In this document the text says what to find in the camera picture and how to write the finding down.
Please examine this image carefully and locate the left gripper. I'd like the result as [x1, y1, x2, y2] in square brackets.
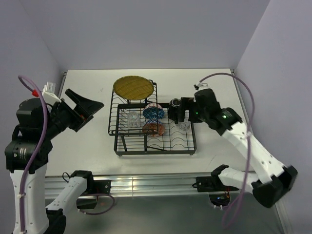
[41, 88, 103, 137]

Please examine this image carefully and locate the black mug white inside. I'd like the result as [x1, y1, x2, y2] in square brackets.
[167, 98, 181, 124]

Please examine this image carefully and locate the clear glass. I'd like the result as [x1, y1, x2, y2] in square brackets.
[178, 121, 191, 131]
[127, 111, 141, 128]

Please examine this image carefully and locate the blue patterned bowl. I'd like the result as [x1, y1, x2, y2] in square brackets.
[143, 102, 165, 119]

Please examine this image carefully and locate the orange patterned bowl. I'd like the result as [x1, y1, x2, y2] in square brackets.
[142, 123, 165, 137]

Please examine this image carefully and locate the clear glass front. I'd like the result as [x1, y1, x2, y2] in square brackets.
[127, 111, 141, 128]

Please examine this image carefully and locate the yellow woven round plate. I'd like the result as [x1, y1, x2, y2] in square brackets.
[113, 76, 154, 100]

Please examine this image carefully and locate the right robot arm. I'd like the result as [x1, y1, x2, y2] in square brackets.
[175, 88, 298, 208]

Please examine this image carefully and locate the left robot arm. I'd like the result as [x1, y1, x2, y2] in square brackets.
[5, 89, 104, 234]

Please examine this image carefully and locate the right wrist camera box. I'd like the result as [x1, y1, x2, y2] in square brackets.
[194, 82, 209, 91]

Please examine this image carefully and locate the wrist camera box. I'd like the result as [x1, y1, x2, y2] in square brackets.
[30, 82, 61, 105]
[194, 82, 209, 91]

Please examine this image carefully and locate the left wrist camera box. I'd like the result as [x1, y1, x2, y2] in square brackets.
[30, 82, 61, 105]

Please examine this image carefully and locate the black wire dish rack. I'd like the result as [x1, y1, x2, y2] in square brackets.
[108, 82, 197, 156]

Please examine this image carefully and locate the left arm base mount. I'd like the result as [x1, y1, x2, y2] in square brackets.
[76, 179, 111, 210]

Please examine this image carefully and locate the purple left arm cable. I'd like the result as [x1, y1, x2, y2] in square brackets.
[18, 75, 115, 232]

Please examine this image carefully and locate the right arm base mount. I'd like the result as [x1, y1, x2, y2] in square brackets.
[192, 176, 239, 193]

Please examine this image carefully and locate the aluminium mounting rail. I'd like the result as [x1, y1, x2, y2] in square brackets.
[43, 172, 269, 198]

